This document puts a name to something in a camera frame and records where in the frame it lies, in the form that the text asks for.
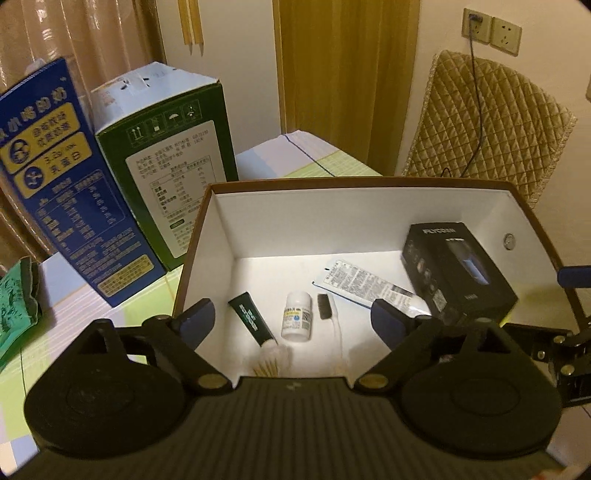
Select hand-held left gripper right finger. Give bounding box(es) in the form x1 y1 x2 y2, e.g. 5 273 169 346
353 298 532 391

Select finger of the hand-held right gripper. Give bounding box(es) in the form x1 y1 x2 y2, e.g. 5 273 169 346
501 322 573 343
556 265 591 330

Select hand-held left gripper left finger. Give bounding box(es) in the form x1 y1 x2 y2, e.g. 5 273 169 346
69 298 234 395

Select dark green lip gel tube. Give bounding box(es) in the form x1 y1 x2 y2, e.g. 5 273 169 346
228 292 279 348

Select white toothbrush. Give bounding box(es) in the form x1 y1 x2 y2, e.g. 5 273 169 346
316 294 345 377

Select white toothpaste tube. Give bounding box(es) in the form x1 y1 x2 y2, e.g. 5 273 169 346
313 258 432 319

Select black shaver box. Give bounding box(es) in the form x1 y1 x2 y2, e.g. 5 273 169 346
401 223 518 322

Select bag of cotton swabs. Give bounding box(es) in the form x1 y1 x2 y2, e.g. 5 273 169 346
250 344 294 378

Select small white pill bottle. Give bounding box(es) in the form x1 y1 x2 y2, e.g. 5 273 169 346
281 292 312 343

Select brown cardboard box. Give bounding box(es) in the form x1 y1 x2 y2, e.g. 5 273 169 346
173 178 575 386

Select green milk carton box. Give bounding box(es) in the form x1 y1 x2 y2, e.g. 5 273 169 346
90 61 240 271

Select blue milk carton box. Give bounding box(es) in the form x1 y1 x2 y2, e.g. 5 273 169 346
0 56 168 308

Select green tissue packet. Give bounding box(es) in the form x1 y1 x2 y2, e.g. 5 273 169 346
0 257 43 370

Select plaid tablecloth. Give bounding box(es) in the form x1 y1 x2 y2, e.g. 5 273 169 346
0 131 384 416

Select quilted beige cushion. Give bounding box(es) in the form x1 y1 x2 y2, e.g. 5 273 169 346
402 50 578 210

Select golden curtain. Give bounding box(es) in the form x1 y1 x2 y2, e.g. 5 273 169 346
272 0 421 176

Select wooden curtain wand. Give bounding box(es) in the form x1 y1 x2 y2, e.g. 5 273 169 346
178 0 195 57
192 0 206 51

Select black charging cable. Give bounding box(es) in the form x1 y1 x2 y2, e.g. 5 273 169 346
438 14 486 178

